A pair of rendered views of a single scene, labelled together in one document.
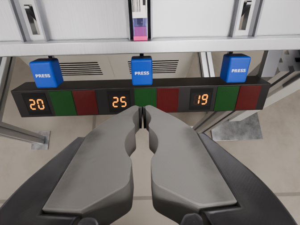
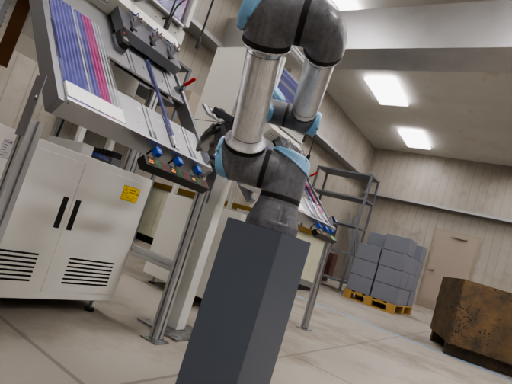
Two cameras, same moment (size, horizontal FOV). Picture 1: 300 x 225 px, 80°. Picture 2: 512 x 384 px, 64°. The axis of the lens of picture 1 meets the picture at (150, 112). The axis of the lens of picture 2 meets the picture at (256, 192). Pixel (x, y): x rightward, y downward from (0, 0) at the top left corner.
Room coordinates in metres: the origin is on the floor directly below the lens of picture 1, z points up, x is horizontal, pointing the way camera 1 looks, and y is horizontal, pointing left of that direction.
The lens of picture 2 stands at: (-1.05, 1.00, 0.53)
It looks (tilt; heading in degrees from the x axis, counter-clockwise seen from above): 6 degrees up; 308
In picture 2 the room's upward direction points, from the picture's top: 17 degrees clockwise
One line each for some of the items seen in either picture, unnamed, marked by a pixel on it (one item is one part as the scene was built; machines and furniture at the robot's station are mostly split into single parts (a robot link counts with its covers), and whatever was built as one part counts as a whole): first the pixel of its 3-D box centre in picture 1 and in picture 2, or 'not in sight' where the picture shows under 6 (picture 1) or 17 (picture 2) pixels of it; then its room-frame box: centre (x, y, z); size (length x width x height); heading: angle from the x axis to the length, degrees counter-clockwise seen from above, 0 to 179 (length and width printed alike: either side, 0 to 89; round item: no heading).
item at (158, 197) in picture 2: not in sight; (230, 236); (2.56, -3.34, 0.40); 2.09 x 1.69 x 0.79; 3
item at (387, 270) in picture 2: not in sight; (386, 271); (1.21, -5.88, 0.58); 1.16 x 0.80 x 1.15; 92
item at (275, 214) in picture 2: not in sight; (275, 212); (-0.39, 0.04, 0.60); 0.15 x 0.15 x 0.10
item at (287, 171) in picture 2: not in sight; (285, 173); (-0.38, 0.05, 0.72); 0.13 x 0.12 x 0.14; 35
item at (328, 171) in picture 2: not in sight; (333, 226); (2.58, -6.27, 1.11); 1.15 x 0.49 x 2.21; 3
